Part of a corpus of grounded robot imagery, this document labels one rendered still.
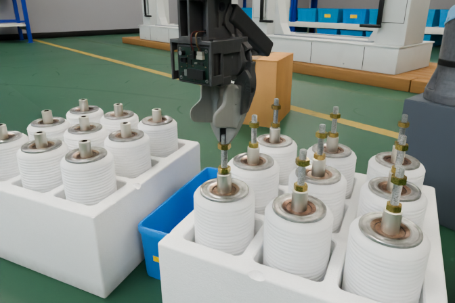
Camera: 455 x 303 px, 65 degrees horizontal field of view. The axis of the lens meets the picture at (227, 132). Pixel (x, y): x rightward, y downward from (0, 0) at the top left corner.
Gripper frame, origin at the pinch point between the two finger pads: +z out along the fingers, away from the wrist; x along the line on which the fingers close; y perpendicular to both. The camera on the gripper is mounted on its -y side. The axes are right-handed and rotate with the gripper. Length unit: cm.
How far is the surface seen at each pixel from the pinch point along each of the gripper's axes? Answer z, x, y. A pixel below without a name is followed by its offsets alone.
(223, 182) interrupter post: 7.5, 0.5, 1.7
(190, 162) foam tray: 20.2, -28.7, -19.8
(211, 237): 14.7, 1.3, 5.4
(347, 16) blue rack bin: 0, -189, -512
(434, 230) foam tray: 16.5, 26.2, -20.5
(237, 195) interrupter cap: 9.1, 2.8, 1.2
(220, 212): 10.2, 2.6, 4.8
